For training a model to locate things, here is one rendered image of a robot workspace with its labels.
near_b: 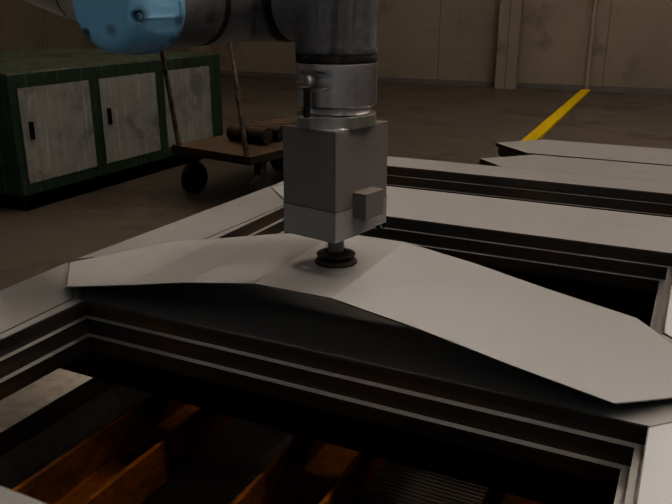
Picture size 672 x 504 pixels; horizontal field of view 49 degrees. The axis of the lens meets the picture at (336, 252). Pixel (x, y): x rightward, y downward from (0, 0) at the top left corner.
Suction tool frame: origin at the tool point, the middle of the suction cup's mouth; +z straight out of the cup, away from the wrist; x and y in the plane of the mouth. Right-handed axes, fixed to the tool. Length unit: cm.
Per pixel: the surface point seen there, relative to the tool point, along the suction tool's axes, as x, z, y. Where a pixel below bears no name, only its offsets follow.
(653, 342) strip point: -28.4, 3.2, 10.2
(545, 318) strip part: -19.8, 1.7, 5.9
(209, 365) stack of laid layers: 6.5, 7.7, -11.7
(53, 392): 39.4, 23.0, -9.8
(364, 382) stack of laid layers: -9.2, 6.0, -7.8
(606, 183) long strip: -3, 4, 74
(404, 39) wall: 590, 27, 940
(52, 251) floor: 280, 92, 133
